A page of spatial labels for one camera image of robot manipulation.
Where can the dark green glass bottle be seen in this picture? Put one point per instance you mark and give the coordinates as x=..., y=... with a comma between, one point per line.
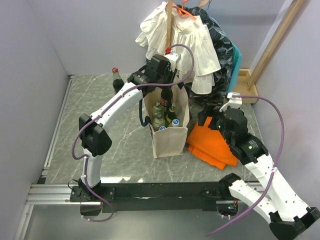
x=171, y=115

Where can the front clear chang bottle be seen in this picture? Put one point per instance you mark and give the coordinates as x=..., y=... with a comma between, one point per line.
x=158, y=122

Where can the dark shark print garment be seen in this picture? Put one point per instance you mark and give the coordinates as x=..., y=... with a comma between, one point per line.
x=224, y=50

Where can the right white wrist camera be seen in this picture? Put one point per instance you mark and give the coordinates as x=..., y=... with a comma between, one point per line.
x=234, y=101

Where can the wooden clothes hanger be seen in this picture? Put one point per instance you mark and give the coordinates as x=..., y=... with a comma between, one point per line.
x=202, y=3

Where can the coca-cola glass bottle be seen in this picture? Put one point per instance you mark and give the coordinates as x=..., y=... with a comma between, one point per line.
x=166, y=99
x=118, y=82

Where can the folded orange cloth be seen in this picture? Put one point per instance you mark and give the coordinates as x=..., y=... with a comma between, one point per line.
x=209, y=146

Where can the beige canvas tote bag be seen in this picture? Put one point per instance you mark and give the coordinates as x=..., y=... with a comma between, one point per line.
x=171, y=141

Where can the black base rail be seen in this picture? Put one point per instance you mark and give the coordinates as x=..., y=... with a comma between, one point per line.
x=116, y=197

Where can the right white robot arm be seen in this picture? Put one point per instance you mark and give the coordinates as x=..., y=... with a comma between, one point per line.
x=287, y=215

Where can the white pleated garment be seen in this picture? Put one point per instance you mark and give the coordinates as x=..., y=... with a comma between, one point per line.
x=189, y=31

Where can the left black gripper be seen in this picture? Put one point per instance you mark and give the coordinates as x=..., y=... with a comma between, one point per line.
x=171, y=72

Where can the right blue-cap plastic bottle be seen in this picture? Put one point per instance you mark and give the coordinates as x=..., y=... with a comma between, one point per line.
x=174, y=123

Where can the teal blue garment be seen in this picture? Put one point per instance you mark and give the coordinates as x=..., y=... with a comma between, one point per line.
x=236, y=66

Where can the wooden clothes rack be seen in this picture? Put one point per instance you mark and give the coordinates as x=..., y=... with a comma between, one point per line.
x=255, y=27

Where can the orange clothes hanger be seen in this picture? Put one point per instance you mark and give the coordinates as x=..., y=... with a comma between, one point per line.
x=182, y=11

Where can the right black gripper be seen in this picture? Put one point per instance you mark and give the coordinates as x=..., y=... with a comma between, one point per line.
x=209, y=111

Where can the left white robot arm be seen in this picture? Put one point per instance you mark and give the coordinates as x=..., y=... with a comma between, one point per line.
x=95, y=141

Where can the rear clear chang bottle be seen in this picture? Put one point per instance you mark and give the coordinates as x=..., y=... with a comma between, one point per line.
x=157, y=109

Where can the clear chang bottle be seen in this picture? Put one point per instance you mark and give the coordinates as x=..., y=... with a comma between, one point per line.
x=157, y=109
x=158, y=122

